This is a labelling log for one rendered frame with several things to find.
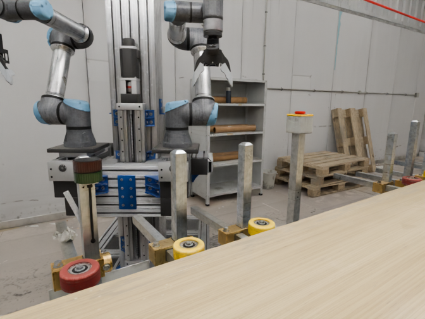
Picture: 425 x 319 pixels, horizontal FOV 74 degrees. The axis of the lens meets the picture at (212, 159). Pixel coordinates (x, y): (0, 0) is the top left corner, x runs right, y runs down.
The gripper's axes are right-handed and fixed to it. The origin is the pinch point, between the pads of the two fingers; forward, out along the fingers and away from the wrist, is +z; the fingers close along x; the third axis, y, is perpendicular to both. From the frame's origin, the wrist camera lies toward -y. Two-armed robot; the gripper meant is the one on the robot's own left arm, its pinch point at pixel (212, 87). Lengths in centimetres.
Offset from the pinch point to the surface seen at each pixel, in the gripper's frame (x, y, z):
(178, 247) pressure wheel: 9, -48, 41
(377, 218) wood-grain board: -53, -28, 42
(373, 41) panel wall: -313, 456, -112
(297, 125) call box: -31.1, -8.6, 13.4
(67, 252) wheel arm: 39, -41, 46
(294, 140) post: -31.3, -5.5, 19.3
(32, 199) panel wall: 181, 170, 105
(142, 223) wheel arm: 24, -18, 47
